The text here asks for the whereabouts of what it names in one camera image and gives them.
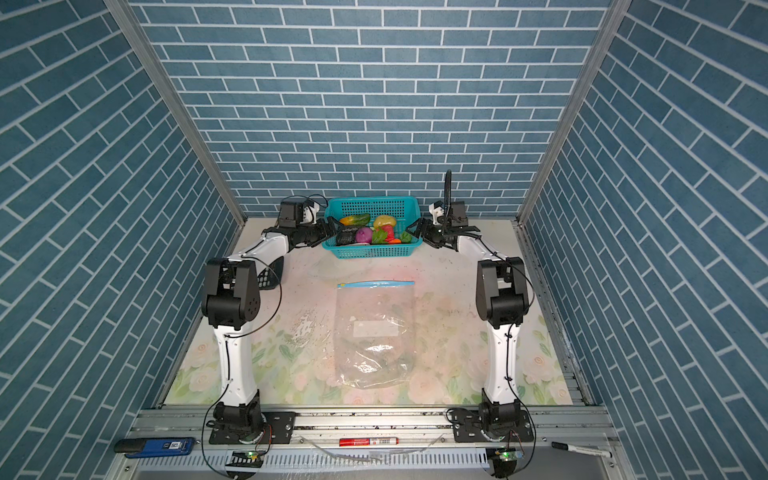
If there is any red marker pen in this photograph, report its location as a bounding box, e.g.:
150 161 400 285
338 437 399 448

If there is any teal plastic basket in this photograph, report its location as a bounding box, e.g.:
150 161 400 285
322 197 422 259

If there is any yellow toy potato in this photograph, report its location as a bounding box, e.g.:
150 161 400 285
373 215 397 229

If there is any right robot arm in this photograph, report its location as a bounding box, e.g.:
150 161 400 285
406 218 536 442

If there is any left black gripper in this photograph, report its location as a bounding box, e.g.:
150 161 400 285
293 214 343 245

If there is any clear zip top bag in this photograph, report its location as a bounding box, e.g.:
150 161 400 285
333 280 416 389

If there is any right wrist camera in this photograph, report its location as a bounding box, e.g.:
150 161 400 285
429 201 469 229

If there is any black toy eggplant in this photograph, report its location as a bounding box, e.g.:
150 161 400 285
335 226 359 246

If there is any orange green toy cucumber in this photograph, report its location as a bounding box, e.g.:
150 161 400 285
339 213 370 227

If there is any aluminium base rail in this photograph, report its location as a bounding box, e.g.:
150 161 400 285
106 406 634 479

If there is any purple toy onion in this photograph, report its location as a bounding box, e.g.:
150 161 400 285
355 226 373 244

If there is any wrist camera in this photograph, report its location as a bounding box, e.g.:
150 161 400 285
277 198 320 228
429 201 469 229

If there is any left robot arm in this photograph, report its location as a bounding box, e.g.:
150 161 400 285
202 219 341 445

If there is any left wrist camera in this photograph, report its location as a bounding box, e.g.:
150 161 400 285
277 198 320 228

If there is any blue black handheld device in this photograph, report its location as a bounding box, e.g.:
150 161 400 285
113 437 196 459

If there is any red toy pepper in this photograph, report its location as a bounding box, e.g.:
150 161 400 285
378 225 395 243

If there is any black white marker pen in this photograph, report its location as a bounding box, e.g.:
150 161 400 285
550 441 613 459

